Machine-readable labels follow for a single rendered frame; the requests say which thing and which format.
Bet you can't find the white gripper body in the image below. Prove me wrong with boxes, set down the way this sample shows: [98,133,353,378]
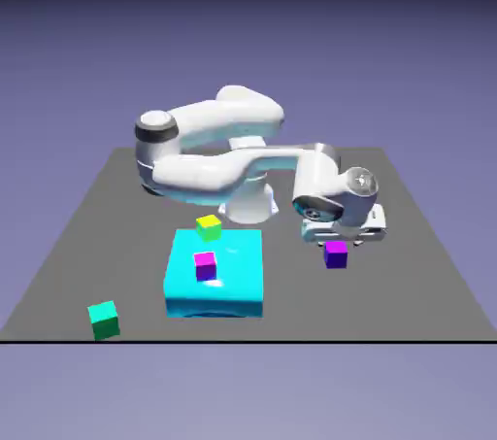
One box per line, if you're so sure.
[300,203,388,245]

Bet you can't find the small purple cube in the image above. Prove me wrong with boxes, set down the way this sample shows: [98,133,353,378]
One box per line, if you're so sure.
[323,240,349,270]

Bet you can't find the small yellow-green cube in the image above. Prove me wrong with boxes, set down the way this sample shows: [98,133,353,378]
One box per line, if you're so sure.
[195,214,223,244]

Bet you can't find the small magenta cube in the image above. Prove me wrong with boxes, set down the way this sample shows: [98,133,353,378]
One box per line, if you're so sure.
[193,251,217,283]

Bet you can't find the small green cube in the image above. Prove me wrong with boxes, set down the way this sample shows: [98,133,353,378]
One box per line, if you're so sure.
[86,299,121,342]

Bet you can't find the large cyan box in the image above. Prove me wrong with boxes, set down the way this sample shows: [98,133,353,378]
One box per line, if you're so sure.
[163,228,265,320]

